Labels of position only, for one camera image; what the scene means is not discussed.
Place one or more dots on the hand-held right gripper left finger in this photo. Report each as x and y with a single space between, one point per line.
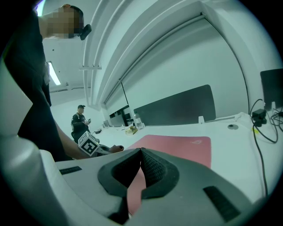
88 176

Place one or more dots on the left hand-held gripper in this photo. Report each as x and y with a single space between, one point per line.
88 144

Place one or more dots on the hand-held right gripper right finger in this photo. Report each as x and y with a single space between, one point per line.
188 194

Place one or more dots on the pink desk mat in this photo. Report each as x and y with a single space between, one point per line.
177 148

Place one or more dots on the person's left forearm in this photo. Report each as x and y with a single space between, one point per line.
70 148

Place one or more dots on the person's left hand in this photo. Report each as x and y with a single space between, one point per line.
116 148

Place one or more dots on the dark shelving unit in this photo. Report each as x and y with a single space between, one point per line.
117 117

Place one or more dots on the gold tissue pack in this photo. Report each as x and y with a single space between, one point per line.
131 130

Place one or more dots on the clear plastic water bottle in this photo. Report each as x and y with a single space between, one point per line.
138 122

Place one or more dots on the white divider clip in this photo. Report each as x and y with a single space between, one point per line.
201 120

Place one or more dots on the long ceiling light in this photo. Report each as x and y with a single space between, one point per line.
54 74

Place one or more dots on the round grey desk grommet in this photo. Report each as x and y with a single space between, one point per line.
232 126

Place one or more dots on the person's black shirt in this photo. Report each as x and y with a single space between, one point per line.
26 88

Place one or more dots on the small yellow tag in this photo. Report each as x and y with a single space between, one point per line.
255 131

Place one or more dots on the black power adapter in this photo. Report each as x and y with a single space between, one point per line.
259 117

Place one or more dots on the person's head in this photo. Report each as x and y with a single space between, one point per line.
64 22

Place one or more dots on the black head-worn camera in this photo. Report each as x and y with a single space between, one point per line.
85 32

